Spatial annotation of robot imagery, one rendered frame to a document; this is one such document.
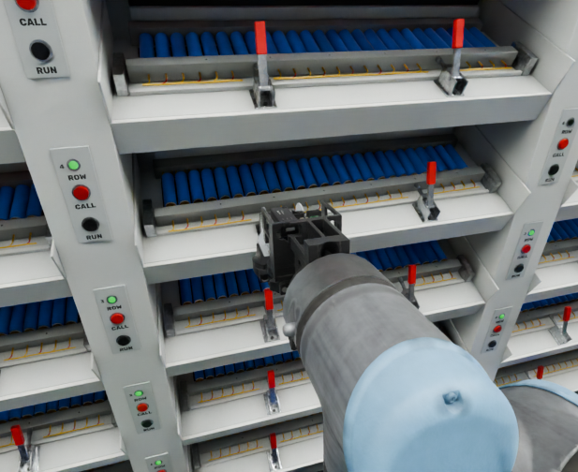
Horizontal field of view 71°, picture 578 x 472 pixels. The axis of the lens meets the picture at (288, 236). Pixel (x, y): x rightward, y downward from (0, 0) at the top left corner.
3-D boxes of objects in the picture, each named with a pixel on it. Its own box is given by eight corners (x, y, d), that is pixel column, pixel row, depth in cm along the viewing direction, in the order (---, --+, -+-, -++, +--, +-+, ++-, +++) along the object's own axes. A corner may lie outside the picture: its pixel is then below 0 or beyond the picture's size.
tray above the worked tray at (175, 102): (535, 120, 62) (598, 28, 51) (118, 154, 48) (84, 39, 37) (468, 52, 74) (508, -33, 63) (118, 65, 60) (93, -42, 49)
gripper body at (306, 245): (324, 198, 44) (374, 238, 34) (324, 267, 48) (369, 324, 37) (256, 206, 43) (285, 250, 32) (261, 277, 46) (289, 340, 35)
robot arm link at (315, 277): (402, 363, 33) (289, 389, 31) (375, 330, 38) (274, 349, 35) (410, 266, 30) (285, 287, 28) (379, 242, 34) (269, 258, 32)
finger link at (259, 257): (281, 237, 50) (305, 267, 42) (282, 250, 50) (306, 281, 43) (244, 243, 48) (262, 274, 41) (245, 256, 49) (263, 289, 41)
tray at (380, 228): (501, 229, 72) (531, 192, 64) (147, 285, 58) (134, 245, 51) (448, 155, 84) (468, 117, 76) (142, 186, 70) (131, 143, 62)
